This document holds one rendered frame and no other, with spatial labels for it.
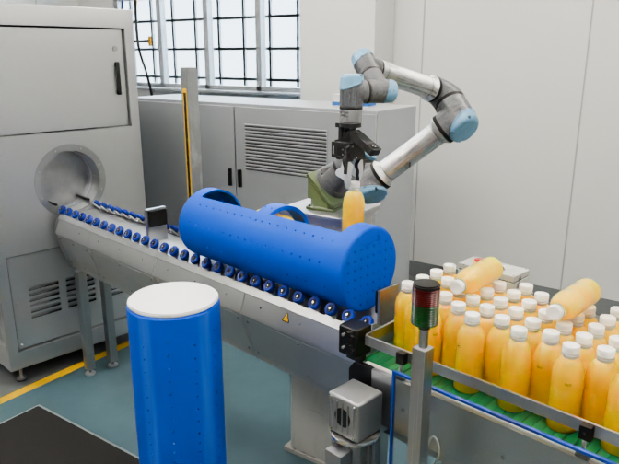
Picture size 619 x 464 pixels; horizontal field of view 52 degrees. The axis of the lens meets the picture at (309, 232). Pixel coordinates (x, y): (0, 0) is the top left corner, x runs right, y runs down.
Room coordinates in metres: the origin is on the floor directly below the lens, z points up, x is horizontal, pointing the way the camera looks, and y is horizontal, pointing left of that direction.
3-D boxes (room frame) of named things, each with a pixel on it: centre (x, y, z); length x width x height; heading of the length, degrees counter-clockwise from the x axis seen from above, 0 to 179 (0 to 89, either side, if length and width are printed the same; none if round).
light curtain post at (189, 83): (3.16, 0.59, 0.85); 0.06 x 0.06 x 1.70; 45
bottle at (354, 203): (2.05, -0.15, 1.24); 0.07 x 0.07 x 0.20
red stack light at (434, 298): (1.35, -0.27, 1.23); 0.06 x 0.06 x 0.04
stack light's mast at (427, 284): (1.35, -0.27, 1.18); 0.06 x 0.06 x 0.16
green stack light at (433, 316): (1.35, -0.27, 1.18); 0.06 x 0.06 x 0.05
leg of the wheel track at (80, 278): (3.26, 1.25, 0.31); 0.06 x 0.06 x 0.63; 45
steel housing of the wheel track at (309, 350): (2.62, 0.50, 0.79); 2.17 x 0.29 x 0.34; 45
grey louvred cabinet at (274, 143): (4.45, 0.36, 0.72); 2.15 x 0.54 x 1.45; 55
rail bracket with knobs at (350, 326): (1.71, -0.14, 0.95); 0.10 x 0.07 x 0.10; 135
